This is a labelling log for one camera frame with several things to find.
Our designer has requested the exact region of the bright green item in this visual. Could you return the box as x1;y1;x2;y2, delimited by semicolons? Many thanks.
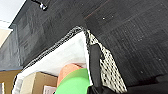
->
54;68;93;94

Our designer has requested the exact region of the cardboard box with label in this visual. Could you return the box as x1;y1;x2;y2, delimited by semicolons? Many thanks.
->
20;71;59;94

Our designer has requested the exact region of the wooden door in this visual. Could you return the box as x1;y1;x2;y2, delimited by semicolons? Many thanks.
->
0;69;24;94

